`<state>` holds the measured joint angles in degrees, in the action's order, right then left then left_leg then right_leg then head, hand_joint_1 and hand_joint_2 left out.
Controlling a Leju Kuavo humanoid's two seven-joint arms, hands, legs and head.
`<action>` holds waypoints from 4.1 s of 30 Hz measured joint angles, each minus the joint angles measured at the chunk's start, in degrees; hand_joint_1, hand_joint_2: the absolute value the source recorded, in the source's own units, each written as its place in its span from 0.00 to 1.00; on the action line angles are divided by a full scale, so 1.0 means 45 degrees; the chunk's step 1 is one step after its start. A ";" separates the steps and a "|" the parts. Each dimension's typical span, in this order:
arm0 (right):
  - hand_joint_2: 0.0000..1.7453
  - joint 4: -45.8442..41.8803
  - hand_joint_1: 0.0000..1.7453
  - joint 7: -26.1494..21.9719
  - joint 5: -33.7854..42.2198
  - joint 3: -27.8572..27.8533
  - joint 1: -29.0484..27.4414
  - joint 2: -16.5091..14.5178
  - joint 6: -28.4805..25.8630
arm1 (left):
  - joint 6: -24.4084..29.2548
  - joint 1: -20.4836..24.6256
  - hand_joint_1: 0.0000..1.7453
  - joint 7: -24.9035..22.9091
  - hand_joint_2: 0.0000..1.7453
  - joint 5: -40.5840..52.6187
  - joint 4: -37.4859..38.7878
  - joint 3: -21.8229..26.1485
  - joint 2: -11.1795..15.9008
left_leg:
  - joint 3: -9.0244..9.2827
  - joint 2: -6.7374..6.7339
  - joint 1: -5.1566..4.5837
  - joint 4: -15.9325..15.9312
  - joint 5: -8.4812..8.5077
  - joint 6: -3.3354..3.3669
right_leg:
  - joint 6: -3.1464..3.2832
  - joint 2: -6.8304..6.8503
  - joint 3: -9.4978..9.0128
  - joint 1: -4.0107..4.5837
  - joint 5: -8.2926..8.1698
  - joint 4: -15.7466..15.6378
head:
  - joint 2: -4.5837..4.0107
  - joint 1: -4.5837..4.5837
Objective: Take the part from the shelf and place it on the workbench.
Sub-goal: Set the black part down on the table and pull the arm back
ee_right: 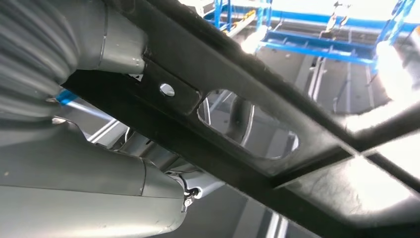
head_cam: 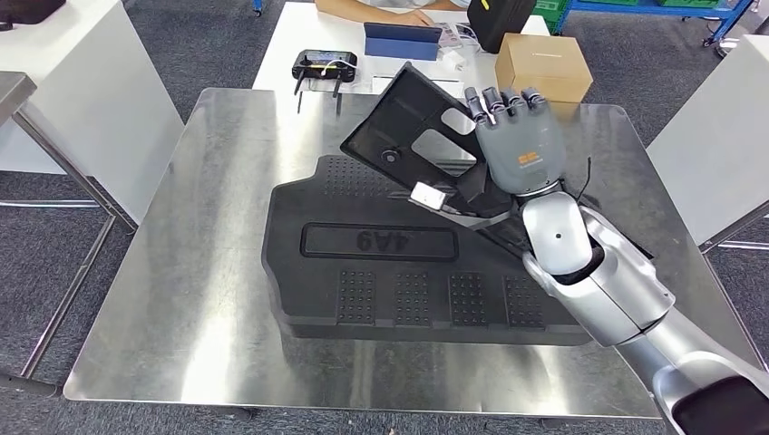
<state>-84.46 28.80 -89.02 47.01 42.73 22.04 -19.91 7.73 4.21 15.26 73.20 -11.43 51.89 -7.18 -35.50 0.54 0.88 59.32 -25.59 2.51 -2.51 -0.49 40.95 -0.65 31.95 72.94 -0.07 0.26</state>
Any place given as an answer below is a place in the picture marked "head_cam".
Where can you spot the green plastic crate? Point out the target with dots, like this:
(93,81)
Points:
(549,12)

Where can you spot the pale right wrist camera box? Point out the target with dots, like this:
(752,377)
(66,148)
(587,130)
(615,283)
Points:
(428,196)

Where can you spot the black bag with yellow tag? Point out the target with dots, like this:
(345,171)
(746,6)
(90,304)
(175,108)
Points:
(498,24)

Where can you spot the person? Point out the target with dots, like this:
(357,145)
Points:
(372,9)

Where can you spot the white desk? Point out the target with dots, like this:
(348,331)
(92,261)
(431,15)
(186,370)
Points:
(288,36)

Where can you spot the white charger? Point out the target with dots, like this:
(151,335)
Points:
(453,60)

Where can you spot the black car part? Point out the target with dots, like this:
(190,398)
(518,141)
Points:
(396,120)

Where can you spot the black remote controller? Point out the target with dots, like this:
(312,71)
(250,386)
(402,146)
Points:
(324,63)

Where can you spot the large black molded panel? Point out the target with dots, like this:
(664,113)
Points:
(372,300)

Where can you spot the blue tablet case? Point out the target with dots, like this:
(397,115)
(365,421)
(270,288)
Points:
(402,45)

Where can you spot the smartphone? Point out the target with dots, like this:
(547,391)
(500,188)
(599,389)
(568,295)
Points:
(447,35)

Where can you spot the steel workbench table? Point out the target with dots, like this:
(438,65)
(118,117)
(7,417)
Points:
(180,270)

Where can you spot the blue metal shelf rack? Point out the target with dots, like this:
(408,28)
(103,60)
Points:
(649,7)

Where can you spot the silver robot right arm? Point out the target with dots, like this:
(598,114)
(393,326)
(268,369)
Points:
(601,282)

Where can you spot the white board panel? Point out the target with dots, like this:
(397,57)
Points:
(715,132)
(90,90)

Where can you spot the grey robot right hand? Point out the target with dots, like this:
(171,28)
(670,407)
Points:
(522,144)

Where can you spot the brown cardboard box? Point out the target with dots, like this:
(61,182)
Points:
(541,69)

